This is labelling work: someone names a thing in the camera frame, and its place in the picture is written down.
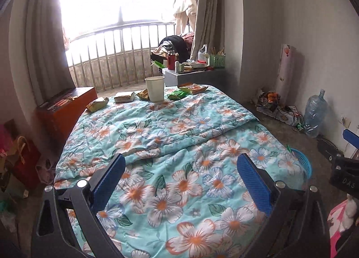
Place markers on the hanging beige clothes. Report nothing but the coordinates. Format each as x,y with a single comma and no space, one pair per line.
185,3

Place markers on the floral blanket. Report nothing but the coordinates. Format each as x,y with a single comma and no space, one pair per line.
182,140

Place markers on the small green plastic basket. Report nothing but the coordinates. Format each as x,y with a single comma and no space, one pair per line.
217,61

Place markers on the small green packet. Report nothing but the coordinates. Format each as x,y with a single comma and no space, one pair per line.
177,95

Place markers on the dark orange snack bag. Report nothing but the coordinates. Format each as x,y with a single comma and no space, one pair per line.
267,99

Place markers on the brown paper bag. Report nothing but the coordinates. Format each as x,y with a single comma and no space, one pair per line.
12,182

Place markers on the pink bag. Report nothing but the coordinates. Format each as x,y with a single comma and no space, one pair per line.
5,137

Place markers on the white paper cup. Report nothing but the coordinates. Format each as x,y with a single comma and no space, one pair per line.
154,90

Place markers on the beige cloth bundle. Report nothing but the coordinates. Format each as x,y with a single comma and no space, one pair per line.
66,39

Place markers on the white printed board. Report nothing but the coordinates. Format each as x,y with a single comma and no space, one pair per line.
286,70

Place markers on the red thermos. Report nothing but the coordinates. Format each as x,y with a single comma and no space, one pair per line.
171,62

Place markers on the clear water jug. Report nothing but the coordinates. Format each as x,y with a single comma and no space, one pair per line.
315,115

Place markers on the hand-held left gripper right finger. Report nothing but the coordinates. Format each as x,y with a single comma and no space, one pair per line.
255,185

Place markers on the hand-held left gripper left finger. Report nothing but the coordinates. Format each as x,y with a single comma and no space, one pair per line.
109,179

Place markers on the blue plastic basket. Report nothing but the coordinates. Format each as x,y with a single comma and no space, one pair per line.
304,162

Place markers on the grey side table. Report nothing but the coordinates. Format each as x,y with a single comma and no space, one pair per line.
193,77

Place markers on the small yellow snack packet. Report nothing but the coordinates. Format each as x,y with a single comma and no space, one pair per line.
143,95

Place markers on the grey curtain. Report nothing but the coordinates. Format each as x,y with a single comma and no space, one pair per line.
42,36
216,8

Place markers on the white plastic jug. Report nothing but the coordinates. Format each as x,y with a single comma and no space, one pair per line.
202,55

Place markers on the red gift bag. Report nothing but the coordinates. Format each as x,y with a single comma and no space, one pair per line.
26,165

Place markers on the orange storage box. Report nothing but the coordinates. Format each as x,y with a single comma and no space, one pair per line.
67,112

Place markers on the pink and white clothing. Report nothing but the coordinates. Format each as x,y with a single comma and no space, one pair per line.
342,227

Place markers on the small orange packet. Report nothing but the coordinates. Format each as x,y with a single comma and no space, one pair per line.
193,89

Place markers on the small white bottle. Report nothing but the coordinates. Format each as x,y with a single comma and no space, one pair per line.
177,67

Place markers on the small beige box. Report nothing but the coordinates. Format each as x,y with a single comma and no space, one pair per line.
124,97

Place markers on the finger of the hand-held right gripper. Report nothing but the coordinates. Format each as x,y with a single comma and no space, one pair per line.
352,137
331,148

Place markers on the white plastic bag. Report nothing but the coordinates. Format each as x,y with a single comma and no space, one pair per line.
45,172

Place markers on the yellow-green snack packet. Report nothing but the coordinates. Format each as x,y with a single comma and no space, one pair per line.
96,104

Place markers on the metal window railing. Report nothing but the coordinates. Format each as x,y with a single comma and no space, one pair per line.
112,50

